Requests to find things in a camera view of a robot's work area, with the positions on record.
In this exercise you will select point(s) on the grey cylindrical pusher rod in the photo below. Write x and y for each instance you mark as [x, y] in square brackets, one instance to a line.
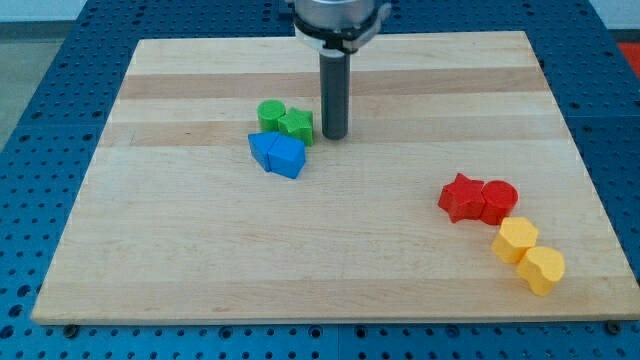
[335, 86]

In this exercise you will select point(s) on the yellow heart block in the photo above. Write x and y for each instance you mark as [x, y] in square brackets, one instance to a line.
[542, 268]

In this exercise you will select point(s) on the red star block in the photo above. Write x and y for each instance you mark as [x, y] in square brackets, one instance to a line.
[462, 199]

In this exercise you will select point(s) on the blue pentagon block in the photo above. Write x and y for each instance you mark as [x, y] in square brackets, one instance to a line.
[287, 156]

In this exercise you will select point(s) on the green star block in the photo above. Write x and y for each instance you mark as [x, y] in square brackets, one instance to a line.
[298, 124]

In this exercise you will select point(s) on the green cylinder block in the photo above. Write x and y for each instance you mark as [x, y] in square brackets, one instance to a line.
[269, 112]

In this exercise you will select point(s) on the red cylinder block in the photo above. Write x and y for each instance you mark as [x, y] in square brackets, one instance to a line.
[500, 199]

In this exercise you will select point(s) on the blue triangle block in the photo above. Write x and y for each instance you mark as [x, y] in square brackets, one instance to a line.
[260, 145]

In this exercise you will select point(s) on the wooden board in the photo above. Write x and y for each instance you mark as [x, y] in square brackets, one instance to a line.
[176, 223]

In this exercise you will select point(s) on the yellow hexagon block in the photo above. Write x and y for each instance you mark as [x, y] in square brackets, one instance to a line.
[514, 237]

